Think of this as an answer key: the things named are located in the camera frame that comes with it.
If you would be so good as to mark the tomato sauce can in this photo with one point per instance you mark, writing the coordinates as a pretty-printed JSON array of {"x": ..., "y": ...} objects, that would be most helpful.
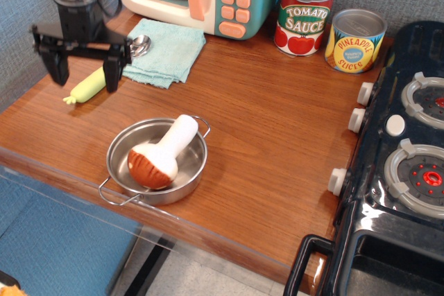
[{"x": 301, "y": 25}]

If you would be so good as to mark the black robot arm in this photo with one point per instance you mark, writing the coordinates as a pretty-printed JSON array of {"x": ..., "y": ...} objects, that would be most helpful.
[{"x": 81, "y": 32}]

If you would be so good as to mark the pineapple slices can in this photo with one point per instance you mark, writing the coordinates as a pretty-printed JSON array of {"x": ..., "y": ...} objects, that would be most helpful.
[{"x": 355, "y": 38}]

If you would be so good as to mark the spoon with yellow-green handle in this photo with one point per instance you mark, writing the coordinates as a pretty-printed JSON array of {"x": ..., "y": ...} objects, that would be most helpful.
[{"x": 95, "y": 82}]

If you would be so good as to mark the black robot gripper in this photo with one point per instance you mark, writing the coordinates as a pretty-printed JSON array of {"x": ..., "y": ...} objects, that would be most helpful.
[{"x": 81, "y": 32}]

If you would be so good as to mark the small steel pan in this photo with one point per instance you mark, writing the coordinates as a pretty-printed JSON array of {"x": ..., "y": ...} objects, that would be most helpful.
[{"x": 191, "y": 162}]

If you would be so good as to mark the light blue folded towel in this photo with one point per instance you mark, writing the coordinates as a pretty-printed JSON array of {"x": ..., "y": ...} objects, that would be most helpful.
[{"x": 172, "y": 53}]

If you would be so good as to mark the plush brown white mushroom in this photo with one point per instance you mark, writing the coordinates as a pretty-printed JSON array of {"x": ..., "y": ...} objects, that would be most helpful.
[{"x": 154, "y": 165}]

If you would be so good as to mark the black toy stove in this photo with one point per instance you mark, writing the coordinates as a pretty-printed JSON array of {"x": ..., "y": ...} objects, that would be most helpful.
[{"x": 389, "y": 221}]

